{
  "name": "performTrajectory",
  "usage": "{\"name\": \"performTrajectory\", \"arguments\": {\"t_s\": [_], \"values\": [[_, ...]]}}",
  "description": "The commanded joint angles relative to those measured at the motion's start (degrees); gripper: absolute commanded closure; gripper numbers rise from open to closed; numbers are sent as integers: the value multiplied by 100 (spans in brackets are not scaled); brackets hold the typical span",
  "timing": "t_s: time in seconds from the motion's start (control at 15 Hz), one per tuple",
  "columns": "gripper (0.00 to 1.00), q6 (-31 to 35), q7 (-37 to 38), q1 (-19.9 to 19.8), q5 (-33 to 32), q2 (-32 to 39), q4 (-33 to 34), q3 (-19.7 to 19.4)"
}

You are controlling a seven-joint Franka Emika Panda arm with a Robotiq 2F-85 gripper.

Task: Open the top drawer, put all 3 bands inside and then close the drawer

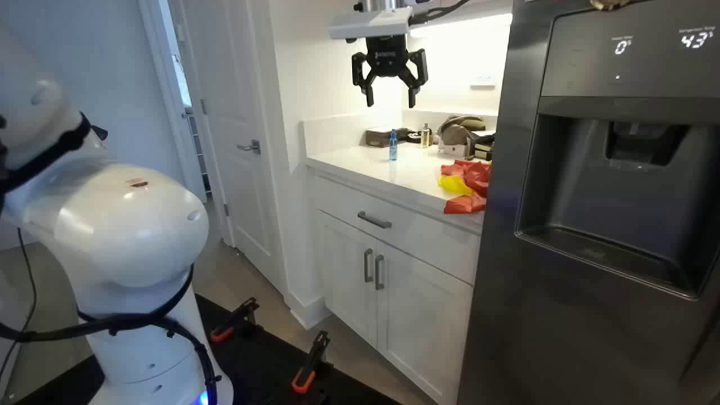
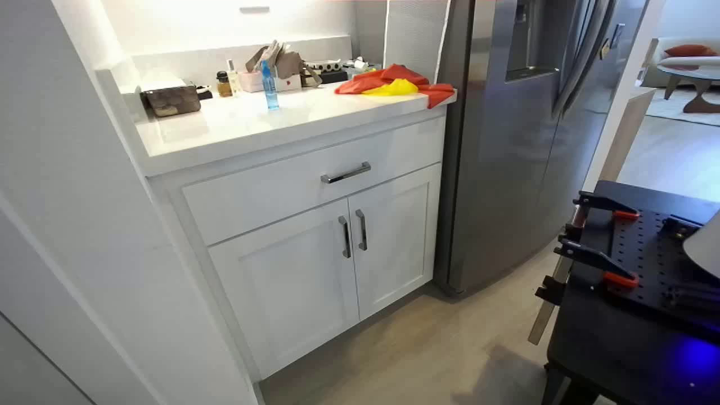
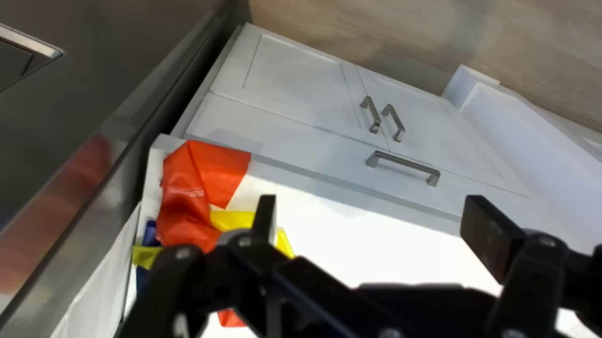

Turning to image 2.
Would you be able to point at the silver drawer handle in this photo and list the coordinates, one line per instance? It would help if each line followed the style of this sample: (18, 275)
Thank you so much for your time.
(346, 173)

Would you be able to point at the white top drawer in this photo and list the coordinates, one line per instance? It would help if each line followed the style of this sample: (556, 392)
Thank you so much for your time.
(250, 199)

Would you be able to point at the orange resistance band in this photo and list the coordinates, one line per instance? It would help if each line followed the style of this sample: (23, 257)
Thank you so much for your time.
(437, 92)

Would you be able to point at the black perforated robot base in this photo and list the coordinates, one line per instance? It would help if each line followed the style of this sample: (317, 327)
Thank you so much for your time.
(649, 344)

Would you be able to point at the white left cabinet door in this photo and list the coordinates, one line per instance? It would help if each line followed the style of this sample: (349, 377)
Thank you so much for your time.
(288, 287)

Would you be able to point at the white box with items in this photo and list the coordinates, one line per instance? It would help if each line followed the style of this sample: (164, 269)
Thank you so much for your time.
(286, 68)

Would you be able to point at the blue spray bottle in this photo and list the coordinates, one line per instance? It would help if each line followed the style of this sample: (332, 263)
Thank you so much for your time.
(269, 84)

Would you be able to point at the small brown bottle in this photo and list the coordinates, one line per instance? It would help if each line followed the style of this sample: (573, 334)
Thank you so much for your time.
(224, 84)

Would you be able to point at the stainless steel refrigerator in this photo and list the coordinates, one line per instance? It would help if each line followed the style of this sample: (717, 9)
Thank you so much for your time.
(535, 88)

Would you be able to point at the brown leather pouch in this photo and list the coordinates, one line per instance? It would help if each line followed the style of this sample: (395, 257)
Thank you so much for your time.
(170, 101)

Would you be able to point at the black orange clamp near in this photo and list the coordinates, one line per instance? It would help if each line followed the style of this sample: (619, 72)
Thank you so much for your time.
(610, 270)

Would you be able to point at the black orange clamp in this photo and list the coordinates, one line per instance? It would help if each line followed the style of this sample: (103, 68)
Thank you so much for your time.
(616, 207)
(610, 270)

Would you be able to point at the black orange clamp far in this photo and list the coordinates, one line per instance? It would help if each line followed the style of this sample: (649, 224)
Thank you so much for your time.
(616, 207)

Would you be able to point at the round white side table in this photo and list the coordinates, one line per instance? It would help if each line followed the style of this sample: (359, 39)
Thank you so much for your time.
(701, 74)

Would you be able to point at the silver right door handle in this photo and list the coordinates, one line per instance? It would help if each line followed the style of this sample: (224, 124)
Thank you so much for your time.
(362, 229)

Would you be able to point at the silver door handle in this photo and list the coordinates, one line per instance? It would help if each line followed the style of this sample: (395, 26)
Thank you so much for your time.
(362, 229)
(346, 236)

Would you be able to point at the silver left door handle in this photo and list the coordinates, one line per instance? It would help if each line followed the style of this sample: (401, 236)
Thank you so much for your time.
(346, 236)

